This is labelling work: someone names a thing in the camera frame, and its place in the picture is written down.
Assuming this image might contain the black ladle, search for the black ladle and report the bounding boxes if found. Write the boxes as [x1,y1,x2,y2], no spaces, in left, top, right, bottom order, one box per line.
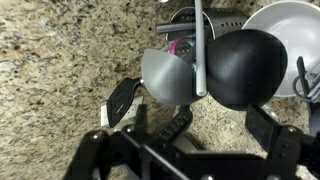
[206,29,288,112]

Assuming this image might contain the grey bowl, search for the grey bowl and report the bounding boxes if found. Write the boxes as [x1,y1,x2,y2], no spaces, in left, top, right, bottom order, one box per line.
[241,0,320,98]

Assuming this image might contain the purple ring utensil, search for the purple ring utensil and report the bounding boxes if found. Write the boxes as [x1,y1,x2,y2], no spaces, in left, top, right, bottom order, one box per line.
[168,36,196,56]

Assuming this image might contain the dark grey utensil handle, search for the dark grey utensil handle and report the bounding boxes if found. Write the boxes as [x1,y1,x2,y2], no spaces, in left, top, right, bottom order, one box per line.
[155,22,198,35]

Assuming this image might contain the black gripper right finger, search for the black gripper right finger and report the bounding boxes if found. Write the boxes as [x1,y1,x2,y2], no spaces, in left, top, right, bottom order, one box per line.
[245,104,306,180]

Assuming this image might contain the perforated metal utensil holder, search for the perforated metal utensil holder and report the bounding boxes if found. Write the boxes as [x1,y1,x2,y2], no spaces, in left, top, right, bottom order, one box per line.
[165,6,249,68]

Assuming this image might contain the white wall outlet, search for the white wall outlet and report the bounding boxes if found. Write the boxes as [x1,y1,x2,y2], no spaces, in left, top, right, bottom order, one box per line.
[100,95,144,128]

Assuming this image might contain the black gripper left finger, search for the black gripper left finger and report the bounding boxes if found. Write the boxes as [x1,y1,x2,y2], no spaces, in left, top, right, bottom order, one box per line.
[120,104,194,180]

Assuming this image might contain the black slotted spatula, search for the black slotted spatula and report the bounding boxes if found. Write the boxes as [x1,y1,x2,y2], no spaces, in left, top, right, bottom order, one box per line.
[106,77,144,129]

